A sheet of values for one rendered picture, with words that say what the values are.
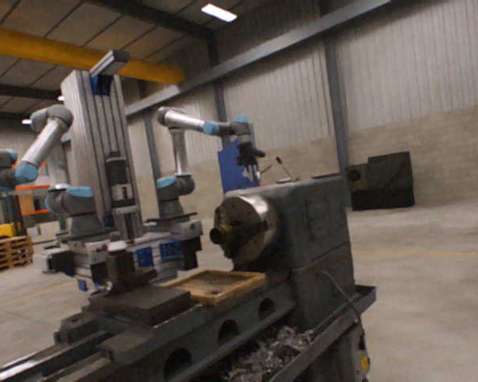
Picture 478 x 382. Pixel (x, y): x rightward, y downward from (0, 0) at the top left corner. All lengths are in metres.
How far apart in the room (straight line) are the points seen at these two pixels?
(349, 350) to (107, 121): 1.80
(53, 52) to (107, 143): 11.00
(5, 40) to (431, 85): 11.91
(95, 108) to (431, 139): 10.07
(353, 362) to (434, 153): 9.65
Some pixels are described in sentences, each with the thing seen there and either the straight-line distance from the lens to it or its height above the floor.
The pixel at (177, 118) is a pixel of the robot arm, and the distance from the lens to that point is 2.01.
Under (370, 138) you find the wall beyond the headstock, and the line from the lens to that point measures 11.73.
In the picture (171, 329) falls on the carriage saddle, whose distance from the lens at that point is 1.10.
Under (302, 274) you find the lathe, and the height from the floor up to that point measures 0.83.
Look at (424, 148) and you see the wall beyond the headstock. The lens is 11.34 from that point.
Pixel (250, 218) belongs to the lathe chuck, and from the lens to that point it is 1.53.
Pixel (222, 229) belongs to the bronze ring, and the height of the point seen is 1.10.
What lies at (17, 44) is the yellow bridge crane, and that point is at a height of 6.17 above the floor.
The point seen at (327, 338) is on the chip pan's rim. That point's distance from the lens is 1.69.
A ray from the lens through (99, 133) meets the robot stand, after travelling 2.14.
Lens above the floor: 1.29
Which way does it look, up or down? 3 degrees down
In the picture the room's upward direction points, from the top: 8 degrees counter-clockwise
